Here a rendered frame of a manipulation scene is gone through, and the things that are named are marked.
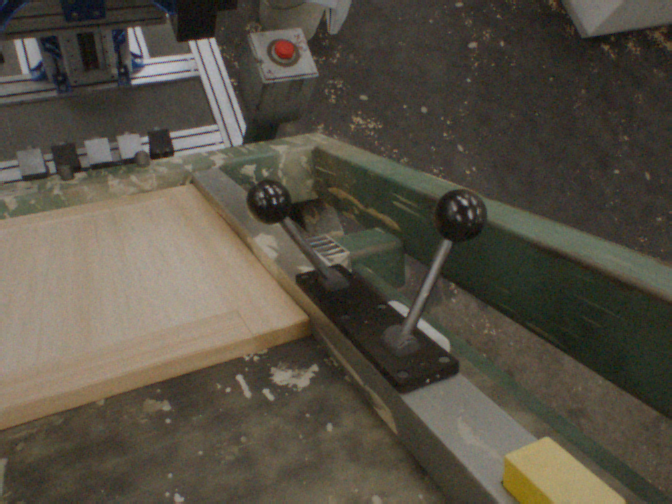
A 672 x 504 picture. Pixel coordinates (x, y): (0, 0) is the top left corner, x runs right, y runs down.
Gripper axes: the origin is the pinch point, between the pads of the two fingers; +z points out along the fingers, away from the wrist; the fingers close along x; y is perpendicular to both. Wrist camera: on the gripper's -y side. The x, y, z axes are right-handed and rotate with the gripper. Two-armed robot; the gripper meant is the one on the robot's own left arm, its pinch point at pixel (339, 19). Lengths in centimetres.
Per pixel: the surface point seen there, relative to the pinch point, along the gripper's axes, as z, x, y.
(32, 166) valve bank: 37, -50, 46
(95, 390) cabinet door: 22.8, 22.8, 26.8
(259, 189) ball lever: 8.4, 18.0, 11.7
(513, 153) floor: 89, -133, -121
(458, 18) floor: 47, -189, -115
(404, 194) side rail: 25.5, -6.3, -12.5
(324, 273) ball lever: 17.1, 19.0, 6.3
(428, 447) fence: 16.6, 38.4, 4.7
